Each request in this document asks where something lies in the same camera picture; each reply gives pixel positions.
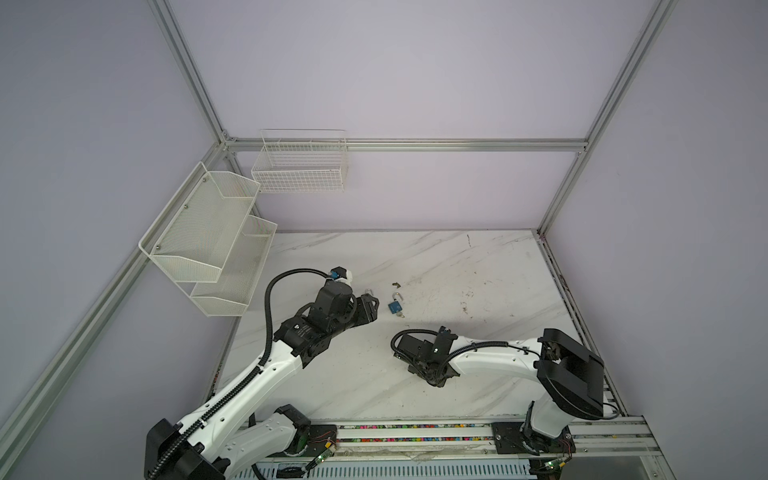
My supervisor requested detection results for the blue padlock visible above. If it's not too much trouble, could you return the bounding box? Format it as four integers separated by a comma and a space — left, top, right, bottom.
388, 292, 404, 318

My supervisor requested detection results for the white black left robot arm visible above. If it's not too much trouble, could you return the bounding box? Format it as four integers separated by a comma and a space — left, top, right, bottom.
143, 279, 380, 479

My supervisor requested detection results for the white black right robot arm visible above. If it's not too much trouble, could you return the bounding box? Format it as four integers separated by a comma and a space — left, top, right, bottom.
390, 327, 608, 455

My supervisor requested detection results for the white wire basket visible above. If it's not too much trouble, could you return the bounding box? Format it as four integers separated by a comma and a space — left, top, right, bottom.
251, 129, 348, 193

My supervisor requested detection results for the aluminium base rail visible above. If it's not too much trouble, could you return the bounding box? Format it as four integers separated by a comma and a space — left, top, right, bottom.
158, 413, 661, 480

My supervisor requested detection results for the white mesh two-tier shelf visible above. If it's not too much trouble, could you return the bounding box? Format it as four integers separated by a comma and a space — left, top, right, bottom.
138, 163, 277, 317

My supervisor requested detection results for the aluminium cage frame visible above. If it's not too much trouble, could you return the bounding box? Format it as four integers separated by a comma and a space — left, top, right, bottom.
0, 0, 679, 457

